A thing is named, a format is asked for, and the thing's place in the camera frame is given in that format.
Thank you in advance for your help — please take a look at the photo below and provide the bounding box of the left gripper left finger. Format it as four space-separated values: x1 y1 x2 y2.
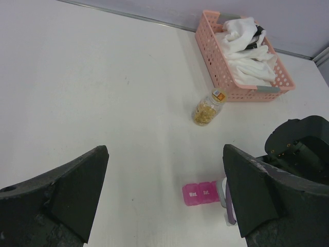
0 146 109 246

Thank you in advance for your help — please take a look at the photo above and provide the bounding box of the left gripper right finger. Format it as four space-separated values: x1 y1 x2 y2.
223 144 328 246

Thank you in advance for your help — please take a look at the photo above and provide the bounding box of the pink pill organizer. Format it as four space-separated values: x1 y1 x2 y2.
182 181 220 206

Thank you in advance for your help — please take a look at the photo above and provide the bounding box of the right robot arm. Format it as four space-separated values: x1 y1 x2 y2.
258 115 328 185

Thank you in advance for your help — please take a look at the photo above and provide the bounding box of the amber pill bottle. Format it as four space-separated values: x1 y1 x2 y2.
193 88 228 126

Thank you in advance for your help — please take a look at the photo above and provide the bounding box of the white cloth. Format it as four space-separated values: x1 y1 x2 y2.
215 17 277 86

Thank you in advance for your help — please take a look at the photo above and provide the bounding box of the pink plastic basket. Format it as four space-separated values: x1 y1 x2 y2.
195 10 296 102

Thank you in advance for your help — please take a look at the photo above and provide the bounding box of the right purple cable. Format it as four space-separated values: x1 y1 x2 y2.
225 180 237 224

